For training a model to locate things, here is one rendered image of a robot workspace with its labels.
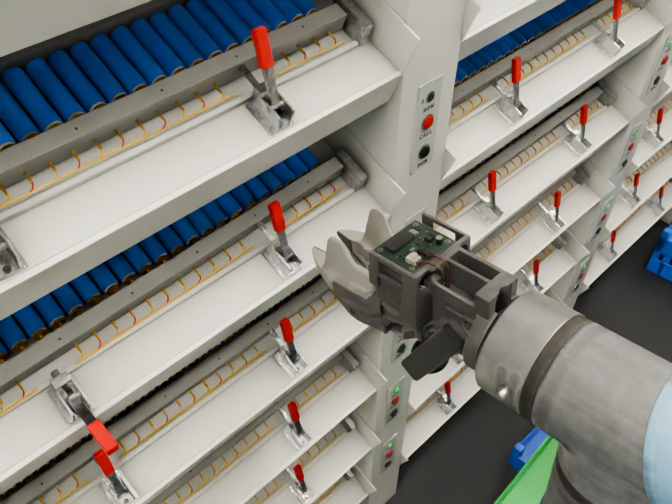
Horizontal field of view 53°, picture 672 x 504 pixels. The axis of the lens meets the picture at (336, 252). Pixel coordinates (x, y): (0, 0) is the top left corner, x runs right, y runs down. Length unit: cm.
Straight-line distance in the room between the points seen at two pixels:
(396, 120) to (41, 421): 48
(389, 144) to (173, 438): 45
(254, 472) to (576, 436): 67
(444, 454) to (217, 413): 92
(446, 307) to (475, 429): 123
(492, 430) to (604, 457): 129
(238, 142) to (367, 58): 18
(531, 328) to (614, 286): 168
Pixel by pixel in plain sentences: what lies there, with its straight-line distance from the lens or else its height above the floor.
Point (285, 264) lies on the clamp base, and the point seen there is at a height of 97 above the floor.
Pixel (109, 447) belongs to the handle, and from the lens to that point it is 66.
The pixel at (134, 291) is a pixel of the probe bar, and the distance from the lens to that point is 73.
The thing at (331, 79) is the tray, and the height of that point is 116.
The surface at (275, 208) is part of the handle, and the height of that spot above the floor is 104.
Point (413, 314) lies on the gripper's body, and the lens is 57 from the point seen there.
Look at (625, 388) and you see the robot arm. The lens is 50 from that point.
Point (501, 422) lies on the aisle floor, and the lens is 181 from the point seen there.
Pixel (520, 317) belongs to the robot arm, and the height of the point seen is 113.
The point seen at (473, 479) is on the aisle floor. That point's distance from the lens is 172.
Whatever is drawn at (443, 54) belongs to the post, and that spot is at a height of 114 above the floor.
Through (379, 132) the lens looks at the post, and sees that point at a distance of 80.
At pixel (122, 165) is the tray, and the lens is 61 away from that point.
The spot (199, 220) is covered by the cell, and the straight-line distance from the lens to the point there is 77.
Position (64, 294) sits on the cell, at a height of 101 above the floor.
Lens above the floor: 153
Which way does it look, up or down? 46 degrees down
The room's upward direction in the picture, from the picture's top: straight up
